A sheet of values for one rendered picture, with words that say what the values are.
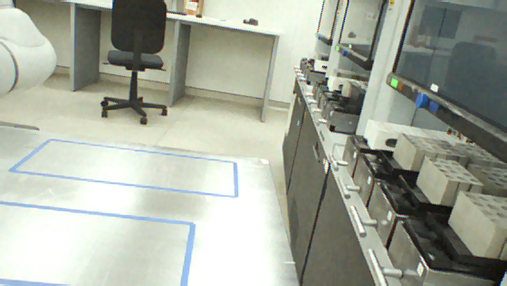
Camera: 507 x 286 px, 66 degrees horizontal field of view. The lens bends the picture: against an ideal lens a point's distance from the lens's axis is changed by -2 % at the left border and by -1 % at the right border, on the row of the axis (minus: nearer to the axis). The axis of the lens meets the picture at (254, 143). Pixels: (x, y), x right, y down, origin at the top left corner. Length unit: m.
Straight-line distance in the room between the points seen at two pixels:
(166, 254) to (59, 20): 4.67
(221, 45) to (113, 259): 4.14
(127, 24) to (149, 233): 2.92
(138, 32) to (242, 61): 1.53
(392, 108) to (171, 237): 0.78
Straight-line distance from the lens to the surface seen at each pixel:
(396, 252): 0.71
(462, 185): 0.76
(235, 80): 4.56
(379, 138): 1.02
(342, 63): 1.96
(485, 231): 0.64
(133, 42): 3.40
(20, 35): 1.23
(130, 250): 0.49
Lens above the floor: 1.11
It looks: 19 degrees down
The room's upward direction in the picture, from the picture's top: 10 degrees clockwise
